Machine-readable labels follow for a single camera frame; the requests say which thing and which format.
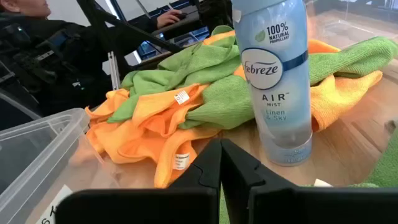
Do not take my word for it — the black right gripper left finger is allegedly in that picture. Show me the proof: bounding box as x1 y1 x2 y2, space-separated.
55 138 222 224

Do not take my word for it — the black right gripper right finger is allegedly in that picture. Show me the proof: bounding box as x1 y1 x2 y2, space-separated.
221 139 398 224

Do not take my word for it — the white paper bin label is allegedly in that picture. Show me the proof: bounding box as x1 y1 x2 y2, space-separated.
35 184 75 224

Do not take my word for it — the blue Febreze spray bottle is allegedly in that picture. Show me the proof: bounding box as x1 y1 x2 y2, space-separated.
231 0 313 167

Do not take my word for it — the clear plastic bin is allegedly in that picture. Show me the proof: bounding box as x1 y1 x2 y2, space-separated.
306 0 398 47
0 108 121 224

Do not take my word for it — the person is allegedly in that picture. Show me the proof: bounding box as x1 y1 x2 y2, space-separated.
0 0 159 118

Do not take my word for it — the grey desk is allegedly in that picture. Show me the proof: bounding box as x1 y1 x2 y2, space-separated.
150 11 203 40

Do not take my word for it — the person's hand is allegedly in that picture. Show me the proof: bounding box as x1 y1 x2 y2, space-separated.
156 9 183 30

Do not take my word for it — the silver aluminium bracket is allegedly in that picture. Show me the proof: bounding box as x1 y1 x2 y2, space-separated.
106 51 121 91

